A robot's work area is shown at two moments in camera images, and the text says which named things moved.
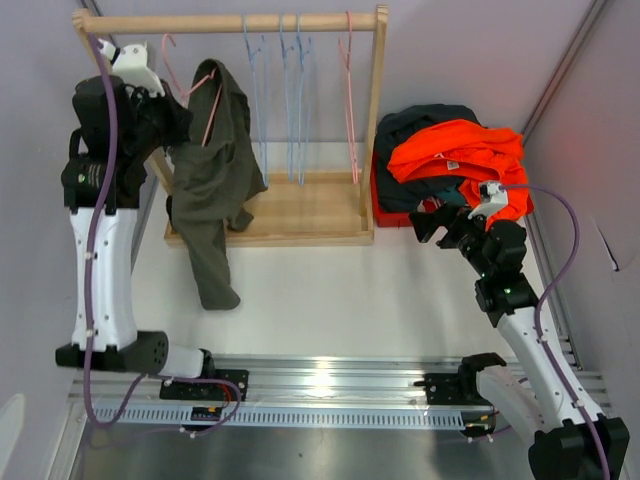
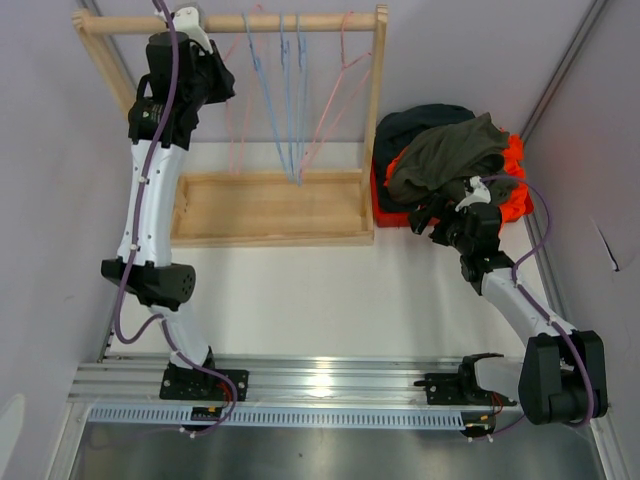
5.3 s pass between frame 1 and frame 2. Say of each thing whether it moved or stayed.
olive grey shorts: moved
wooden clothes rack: stayed
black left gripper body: moved
